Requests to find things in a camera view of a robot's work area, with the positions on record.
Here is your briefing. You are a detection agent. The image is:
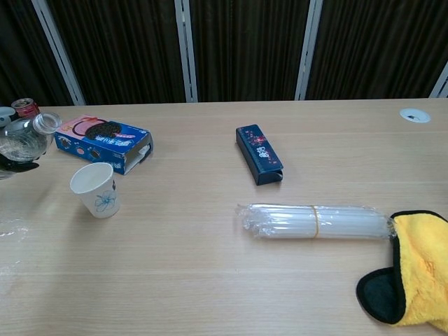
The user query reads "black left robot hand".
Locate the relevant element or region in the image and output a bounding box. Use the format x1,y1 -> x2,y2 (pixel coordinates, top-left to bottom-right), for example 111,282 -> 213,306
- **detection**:
0,106 -> 41,181

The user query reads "clear water bottle green label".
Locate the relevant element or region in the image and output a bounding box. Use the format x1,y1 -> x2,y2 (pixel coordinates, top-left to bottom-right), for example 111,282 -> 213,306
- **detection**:
0,111 -> 63,166

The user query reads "white paper cup blue flower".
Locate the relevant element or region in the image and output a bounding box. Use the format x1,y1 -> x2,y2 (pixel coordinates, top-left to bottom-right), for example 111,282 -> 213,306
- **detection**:
69,162 -> 121,220

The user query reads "red soda can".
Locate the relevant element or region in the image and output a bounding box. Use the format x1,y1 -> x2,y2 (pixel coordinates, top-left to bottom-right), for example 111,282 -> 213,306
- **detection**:
10,97 -> 41,118

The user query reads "blue Oreo cookie box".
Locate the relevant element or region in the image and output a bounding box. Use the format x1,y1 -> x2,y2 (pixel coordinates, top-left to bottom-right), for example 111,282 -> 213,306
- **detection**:
53,114 -> 155,176

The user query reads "dark blue narrow box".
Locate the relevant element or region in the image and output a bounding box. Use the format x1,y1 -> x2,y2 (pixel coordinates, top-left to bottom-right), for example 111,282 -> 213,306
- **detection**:
235,123 -> 284,187

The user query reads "clear pack of white straws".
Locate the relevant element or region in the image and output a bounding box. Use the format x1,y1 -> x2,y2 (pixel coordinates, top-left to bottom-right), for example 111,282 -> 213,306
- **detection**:
236,202 -> 398,243

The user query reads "yellow rubber band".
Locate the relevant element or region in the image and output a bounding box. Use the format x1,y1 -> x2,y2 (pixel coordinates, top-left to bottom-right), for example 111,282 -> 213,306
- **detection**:
311,205 -> 321,240

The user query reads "yellow and black microfiber cloth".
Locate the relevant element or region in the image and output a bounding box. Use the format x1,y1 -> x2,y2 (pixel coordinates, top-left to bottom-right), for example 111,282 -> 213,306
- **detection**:
356,209 -> 448,333

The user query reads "grey metal partition post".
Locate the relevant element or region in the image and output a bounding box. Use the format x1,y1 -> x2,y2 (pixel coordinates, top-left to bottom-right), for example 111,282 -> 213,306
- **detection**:
174,0 -> 199,104
294,0 -> 323,102
31,0 -> 86,106
428,59 -> 448,99

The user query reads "white table cable grommet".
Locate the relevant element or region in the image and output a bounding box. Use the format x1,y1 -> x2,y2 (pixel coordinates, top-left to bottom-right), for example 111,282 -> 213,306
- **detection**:
399,107 -> 432,124

